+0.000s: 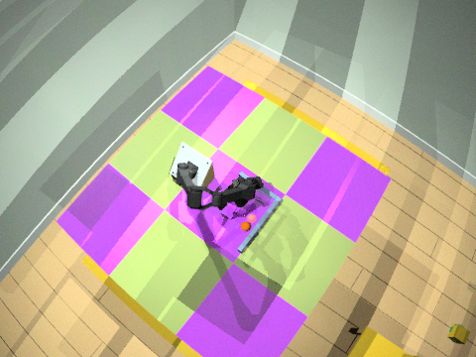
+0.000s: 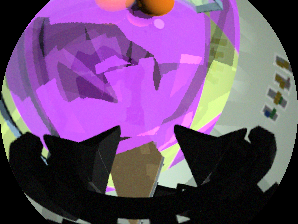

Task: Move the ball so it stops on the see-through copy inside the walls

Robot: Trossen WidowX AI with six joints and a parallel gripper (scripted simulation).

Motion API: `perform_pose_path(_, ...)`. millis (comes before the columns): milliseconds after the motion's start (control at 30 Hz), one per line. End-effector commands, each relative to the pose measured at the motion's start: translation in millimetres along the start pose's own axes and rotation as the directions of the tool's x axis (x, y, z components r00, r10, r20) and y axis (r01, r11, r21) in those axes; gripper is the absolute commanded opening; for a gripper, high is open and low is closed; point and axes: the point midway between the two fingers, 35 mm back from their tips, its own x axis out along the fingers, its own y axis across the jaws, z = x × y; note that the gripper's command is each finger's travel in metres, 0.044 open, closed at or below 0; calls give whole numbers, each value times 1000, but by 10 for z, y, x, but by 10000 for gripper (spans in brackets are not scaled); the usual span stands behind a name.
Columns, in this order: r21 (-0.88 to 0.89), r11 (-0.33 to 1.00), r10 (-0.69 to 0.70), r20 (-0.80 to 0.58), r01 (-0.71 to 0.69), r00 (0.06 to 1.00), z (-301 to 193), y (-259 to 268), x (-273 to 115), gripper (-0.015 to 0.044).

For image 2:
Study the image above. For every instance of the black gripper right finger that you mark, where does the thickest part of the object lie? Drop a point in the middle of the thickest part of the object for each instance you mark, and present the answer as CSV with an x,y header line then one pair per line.
x,y
204,152

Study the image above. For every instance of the low clear wall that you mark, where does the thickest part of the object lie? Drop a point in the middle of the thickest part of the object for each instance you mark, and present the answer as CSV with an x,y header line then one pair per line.
x,y
21,99

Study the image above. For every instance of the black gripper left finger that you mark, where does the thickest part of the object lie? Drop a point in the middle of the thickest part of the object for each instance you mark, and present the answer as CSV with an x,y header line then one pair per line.
x,y
93,157

